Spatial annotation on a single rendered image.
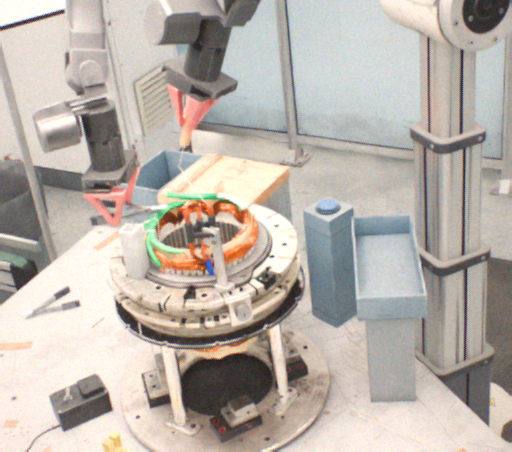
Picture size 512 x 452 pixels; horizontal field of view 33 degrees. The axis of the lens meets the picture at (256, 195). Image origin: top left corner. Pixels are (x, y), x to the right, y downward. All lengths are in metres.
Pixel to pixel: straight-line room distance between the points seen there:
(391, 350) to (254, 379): 0.29
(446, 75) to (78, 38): 0.62
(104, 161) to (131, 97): 2.41
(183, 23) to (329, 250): 0.62
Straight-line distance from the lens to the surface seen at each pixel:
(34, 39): 3.90
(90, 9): 1.39
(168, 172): 1.93
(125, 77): 3.75
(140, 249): 1.39
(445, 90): 1.55
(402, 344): 1.52
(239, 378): 1.67
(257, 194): 1.67
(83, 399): 1.64
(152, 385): 1.61
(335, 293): 1.71
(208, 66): 1.27
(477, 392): 1.93
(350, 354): 1.70
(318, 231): 1.66
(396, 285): 1.46
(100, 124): 1.37
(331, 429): 1.56
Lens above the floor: 1.87
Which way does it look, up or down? 29 degrees down
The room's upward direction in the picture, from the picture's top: 7 degrees counter-clockwise
